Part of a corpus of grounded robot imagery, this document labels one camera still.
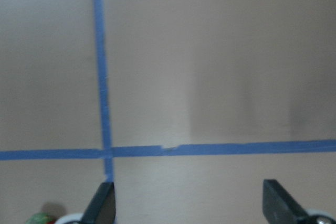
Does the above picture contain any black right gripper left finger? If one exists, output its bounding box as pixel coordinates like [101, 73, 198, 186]
[54, 182, 117, 224]

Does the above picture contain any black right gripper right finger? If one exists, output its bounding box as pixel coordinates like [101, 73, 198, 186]
[262, 179, 335, 224]

